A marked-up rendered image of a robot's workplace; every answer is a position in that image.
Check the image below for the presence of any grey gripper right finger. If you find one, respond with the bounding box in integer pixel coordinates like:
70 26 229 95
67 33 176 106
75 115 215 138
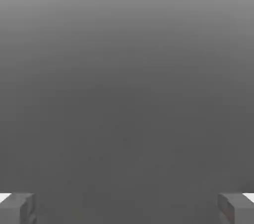
217 192 254 224

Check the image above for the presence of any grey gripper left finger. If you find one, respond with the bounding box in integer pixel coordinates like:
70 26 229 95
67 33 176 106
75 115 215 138
0 192 37 224

